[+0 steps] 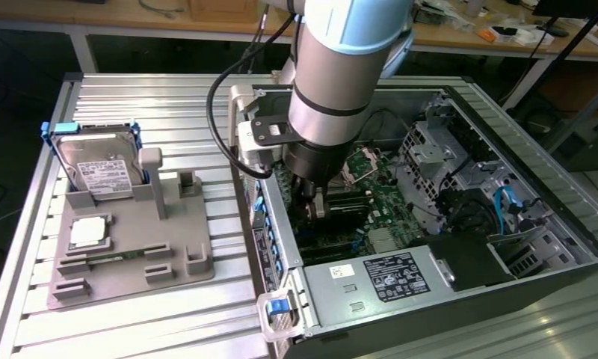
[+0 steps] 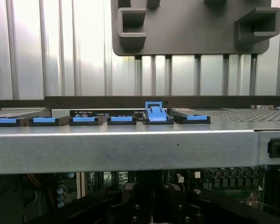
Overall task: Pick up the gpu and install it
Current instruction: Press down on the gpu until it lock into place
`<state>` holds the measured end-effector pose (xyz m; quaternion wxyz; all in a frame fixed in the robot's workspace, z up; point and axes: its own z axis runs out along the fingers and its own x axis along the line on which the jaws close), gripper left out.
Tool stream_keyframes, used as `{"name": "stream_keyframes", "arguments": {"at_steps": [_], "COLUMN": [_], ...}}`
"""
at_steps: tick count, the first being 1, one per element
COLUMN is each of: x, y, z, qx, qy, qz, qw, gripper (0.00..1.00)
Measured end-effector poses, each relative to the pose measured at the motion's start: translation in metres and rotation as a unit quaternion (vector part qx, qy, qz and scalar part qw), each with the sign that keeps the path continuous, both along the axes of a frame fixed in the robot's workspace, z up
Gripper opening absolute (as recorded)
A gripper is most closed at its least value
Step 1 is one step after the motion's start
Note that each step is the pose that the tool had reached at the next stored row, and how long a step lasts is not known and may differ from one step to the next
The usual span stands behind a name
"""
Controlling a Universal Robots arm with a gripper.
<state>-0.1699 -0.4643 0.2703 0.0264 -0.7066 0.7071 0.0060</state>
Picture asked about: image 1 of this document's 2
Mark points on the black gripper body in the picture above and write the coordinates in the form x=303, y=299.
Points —
x=313, y=161

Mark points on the low-profile graphics card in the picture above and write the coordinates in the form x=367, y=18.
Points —
x=346, y=213

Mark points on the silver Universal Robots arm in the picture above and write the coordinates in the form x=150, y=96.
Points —
x=329, y=75

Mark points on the CPU socket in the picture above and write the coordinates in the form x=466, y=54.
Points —
x=341, y=185

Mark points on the metal socket cover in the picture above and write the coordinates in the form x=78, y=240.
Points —
x=363, y=164

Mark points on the green motherboard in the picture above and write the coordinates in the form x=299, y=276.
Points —
x=393, y=213

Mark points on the silver chipset heatsink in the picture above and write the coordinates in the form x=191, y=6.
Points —
x=383, y=241

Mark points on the metal disk bay cage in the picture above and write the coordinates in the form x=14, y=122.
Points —
x=433, y=157

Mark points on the grey power supply unit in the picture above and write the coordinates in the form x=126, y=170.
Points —
x=378, y=284

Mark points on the grey plastic parts rack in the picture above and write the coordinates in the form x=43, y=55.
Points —
x=129, y=224

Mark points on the black plastic air shroud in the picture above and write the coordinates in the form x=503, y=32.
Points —
x=467, y=261

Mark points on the green RAM stick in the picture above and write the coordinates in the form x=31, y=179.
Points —
x=117, y=257

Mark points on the silver CPU chip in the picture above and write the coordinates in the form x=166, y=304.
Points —
x=86, y=232

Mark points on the orange and white box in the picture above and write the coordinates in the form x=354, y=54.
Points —
x=507, y=35

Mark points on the black open PC case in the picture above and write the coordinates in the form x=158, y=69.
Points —
x=527, y=291

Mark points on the black slanted pole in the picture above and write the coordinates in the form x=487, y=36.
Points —
x=567, y=48

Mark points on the black computer mouse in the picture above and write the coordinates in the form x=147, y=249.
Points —
x=553, y=30

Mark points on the dark computer monitor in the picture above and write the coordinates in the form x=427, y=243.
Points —
x=578, y=7

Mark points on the hard disk with blue bracket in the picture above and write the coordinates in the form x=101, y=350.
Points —
x=99, y=164

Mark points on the wooden desk white frame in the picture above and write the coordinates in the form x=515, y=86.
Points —
x=54, y=15
x=507, y=46

